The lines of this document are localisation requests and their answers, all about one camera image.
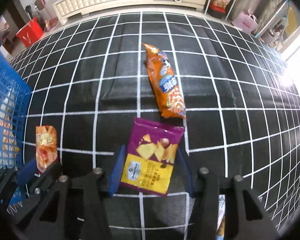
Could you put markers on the orange chip bag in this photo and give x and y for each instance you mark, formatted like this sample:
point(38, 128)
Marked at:
point(164, 83)

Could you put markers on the purple chip bag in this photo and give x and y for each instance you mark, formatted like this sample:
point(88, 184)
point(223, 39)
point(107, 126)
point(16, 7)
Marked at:
point(150, 156)

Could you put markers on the orange red snack packet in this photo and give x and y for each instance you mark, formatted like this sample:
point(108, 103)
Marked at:
point(46, 147)

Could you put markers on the pink gift bag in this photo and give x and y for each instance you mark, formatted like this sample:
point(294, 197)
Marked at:
point(246, 21)

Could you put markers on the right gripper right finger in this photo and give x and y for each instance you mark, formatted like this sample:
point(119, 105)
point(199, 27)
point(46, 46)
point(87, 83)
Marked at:
point(184, 160)

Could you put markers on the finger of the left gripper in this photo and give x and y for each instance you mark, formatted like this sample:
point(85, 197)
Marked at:
point(25, 173)

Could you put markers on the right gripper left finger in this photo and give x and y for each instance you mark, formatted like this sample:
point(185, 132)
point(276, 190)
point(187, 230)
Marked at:
point(116, 169)

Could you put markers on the black white grid tablecloth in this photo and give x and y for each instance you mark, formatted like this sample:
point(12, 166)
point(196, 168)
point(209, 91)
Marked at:
point(90, 82)

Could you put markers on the blue plastic basket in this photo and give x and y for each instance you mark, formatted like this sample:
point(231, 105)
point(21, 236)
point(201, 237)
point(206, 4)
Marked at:
point(14, 101)

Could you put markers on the red gift box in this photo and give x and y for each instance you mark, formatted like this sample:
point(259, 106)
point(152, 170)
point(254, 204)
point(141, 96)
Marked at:
point(30, 33)

